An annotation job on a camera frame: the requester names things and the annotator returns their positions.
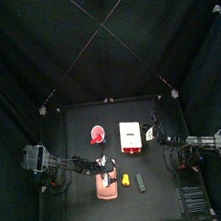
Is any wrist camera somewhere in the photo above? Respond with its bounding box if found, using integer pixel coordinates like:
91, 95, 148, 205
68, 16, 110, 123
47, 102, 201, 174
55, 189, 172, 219
144, 126, 156, 142
98, 154, 109, 168

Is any yellow toy food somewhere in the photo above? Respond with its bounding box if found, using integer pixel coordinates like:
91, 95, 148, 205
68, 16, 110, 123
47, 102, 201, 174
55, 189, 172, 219
120, 172, 132, 189

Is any salmon pink rectangular tray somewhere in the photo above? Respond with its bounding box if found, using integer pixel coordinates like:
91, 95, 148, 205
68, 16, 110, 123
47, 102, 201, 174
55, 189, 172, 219
90, 155, 122, 203

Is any pink plastic cup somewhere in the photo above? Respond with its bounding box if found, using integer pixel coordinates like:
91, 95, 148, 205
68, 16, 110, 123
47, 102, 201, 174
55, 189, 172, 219
89, 124, 108, 145

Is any red toy piece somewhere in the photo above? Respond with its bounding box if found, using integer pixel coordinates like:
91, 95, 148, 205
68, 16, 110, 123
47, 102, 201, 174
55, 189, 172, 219
88, 134, 105, 146

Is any white printed label sticker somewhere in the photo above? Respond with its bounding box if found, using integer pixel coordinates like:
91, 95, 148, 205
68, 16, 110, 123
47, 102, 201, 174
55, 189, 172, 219
180, 183, 208, 215

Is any white box with red base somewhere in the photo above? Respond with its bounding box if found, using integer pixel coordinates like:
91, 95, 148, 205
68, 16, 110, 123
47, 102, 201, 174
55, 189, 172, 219
116, 118, 145, 156

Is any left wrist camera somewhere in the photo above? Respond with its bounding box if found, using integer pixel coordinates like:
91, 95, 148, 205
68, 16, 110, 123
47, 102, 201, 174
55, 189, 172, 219
98, 154, 109, 168

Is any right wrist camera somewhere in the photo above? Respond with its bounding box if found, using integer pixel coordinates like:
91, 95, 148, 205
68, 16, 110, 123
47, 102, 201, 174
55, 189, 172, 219
144, 126, 156, 142

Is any grey frame corner bracket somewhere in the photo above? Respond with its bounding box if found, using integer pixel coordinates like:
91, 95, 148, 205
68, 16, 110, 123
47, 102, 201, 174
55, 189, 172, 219
37, 105, 48, 117
210, 3, 221, 15
169, 88, 180, 100

